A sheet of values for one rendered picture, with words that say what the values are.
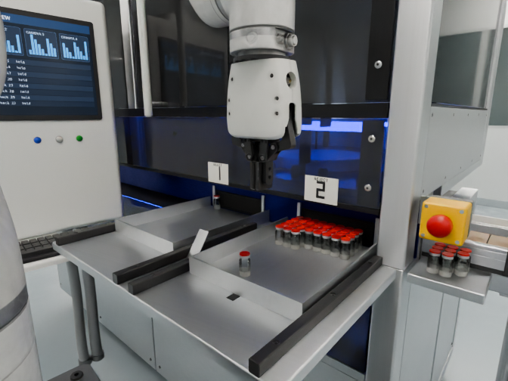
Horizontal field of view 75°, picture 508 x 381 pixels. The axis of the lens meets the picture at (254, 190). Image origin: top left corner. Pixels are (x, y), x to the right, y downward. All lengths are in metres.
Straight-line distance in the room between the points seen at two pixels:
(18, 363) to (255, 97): 0.35
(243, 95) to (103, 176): 0.91
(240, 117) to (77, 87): 0.87
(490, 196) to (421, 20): 4.76
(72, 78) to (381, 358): 1.18
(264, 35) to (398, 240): 0.48
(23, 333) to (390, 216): 0.61
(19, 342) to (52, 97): 1.00
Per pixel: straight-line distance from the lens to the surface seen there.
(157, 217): 1.02
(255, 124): 0.44
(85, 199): 1.29
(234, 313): 0.56
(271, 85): 0.42
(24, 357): 0.32
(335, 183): 0.75
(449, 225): 0.66
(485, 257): 0.81
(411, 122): 0.68
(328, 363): 0.95
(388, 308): 0.79
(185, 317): 0.56
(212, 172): 0.99
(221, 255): 0.73
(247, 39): 0.43
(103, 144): 1.28
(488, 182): 5.34
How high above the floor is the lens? 1.19
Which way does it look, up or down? 13 degrees down
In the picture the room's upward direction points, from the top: straight up
